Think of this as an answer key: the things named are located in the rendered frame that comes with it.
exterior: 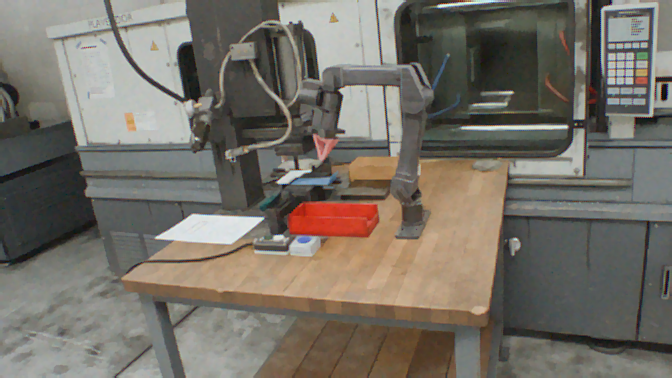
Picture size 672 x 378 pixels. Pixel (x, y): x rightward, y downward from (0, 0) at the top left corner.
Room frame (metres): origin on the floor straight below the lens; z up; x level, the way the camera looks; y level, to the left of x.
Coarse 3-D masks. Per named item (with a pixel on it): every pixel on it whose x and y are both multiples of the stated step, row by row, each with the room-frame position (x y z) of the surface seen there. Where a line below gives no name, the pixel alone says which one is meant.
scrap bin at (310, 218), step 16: (304, 208) 1.57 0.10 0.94; (320, 208) 1.55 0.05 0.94; (336, 208) 1.53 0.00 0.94; (352, 208) 1.51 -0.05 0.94; (368, 208) 1.49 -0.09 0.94; (288, 224) 1.47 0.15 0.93; (304, 224) 1.45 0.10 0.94; (320, 224) 1.43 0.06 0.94; (336, 224) 1.41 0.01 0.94; (352, 224) 1.39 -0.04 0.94; (368, 224) 1.47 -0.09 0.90
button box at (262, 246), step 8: (256, 240) 1.39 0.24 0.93; (264, 240) 1.37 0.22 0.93; (272, 240) 1.37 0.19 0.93; (280, 240) 1.36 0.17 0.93; (288, 240) 1.36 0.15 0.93; (240, 248) 1.40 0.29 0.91; (256, 248) 1.36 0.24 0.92; (264, 248) 1.35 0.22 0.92; (272, 248) 1.34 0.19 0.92; (280, 248) 1.33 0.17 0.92; (288, 248) 1.34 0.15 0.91; (216, 256) 1.36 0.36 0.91; (136, 264) 1.40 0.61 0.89; (128, 272) 1.41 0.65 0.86
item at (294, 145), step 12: (300, 120) 1.71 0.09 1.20; (252, 132) 1.75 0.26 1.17; (264, 132) 1.73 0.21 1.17; (276, 132) 1.71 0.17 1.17; (300, 132) 1.68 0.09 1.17; (312, 132) 1.67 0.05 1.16; (288, 144) 1.64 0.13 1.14; (300, 144) 1.62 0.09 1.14; (312, 144) 1.69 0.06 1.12; (276, 156) 1.65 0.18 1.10
